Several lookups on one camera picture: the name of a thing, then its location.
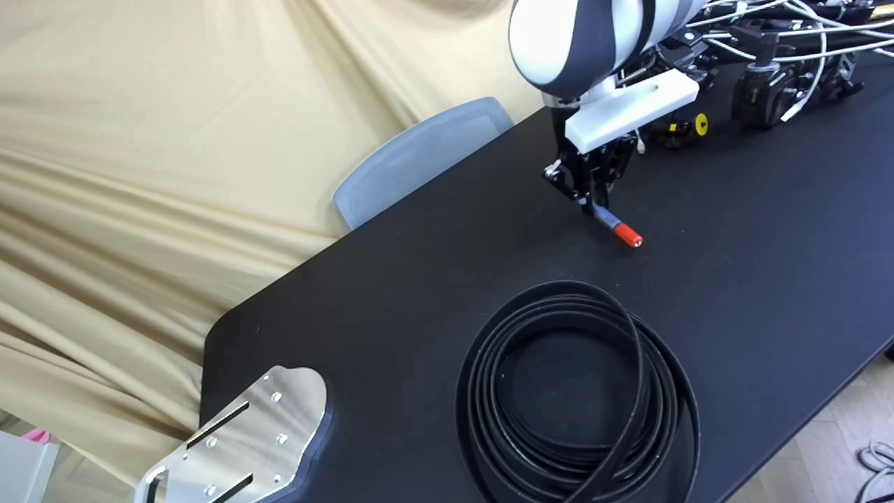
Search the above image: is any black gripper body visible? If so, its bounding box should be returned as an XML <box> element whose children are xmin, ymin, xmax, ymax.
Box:
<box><xmin>544</xmin><ymin>101</ymin><xmax>640</xmax><ymax>216</ymax></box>

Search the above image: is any blue marker with red cap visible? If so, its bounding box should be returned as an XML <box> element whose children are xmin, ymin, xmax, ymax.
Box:
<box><xmin>596</xmin><ymin>206</ymin><xmax>644</xmax><ymax>249</ymax></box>

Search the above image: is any black robot base clamp assembly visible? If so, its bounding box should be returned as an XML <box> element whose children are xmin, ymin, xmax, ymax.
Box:
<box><xmin>642</xmin><ymin>0</ymin><xmax>894</xmax><ymax>147</ymax></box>

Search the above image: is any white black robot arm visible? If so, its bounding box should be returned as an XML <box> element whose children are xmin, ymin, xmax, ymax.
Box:
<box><xmin>509</xmin><ymin>0</ymin><xmax>703</xmax><ymax>216</ymax></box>

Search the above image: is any grey chair backrest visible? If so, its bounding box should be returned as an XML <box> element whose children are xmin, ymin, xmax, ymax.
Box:
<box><xmin>332</xmin><ymin>97</ymin><xmax>513</xmax><ymax>229</ymax></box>

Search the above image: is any coiled black belt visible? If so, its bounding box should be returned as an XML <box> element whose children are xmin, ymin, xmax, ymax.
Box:
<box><xmin>459</xmin><ymin>283</ymin><xmax>700</xmax><ymax>503</ymax></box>

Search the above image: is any beige cloth backdrop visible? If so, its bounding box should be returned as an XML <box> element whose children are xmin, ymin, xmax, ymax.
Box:
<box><xmin>0</xmin><ymin>0</ymin><xmax>537</xmax><ymax>483</ymax></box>

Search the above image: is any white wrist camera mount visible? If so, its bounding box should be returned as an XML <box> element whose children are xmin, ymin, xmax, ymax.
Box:
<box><xmin>563</xmin><ymin>71</ymin><xmax>698</xmax><ymax>154</ymax></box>

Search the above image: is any silver metal bracket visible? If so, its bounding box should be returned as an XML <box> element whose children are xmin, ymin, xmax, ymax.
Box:
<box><xmin>133</xmin><ymin>365</ymin><xmax>330</xmax><ymax>503</ymax></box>

